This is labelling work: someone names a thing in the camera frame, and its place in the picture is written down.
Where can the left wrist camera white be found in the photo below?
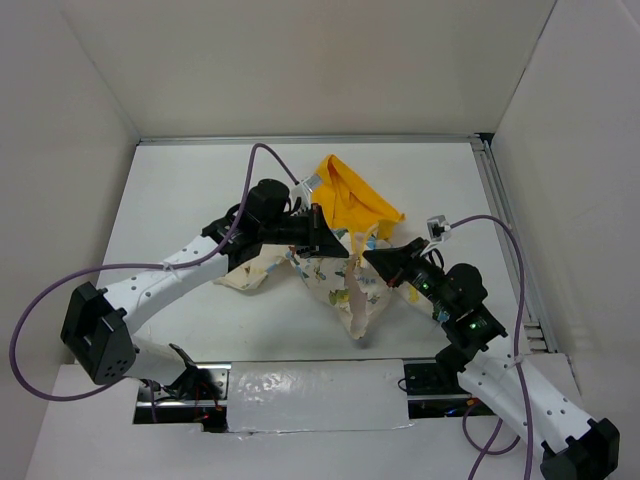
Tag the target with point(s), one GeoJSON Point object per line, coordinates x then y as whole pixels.
{"type": "Point", "coordinates": [305, 188]}

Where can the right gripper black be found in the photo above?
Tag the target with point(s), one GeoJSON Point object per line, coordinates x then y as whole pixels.
{"type": "Point", "coordinates": [389, 261]}

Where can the aluminium frame rail back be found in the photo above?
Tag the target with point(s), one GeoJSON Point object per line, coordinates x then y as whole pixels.
{"type": "Point", "coordinates": [472, 138]}

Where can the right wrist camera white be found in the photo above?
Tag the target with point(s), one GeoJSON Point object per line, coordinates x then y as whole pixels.
{"type": "Point", "coordinates": [438, 229]}

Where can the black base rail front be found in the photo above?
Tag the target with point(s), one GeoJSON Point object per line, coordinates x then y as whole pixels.
{"type": "Point", "coordinates": [428, 396]}

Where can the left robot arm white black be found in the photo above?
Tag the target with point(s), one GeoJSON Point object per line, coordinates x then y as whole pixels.
{"type": "Point", "coordinates": [100, 324]}

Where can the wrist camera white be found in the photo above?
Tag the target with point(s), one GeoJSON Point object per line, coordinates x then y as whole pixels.
{"type": "Point", "coordinates": [438, 229]}
{"type": "Point", "coordinates": [305, 188]}

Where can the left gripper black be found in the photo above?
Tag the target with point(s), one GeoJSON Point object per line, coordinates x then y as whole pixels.
{"type": "Point", "coordinates": [319, 239]}

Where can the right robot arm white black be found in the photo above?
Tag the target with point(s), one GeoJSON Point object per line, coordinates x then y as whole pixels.
{"type": "Point", "coordinates": [561, 438]}

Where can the silver tape patch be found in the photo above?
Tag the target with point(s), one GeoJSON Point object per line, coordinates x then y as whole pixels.
{"type": "Point", "coordinates": [326, 396]}

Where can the cream dinosaur print yellow-hood jacket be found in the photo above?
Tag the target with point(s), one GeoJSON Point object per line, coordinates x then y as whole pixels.
{"type": "Point", "coordinates": [362, 220]}

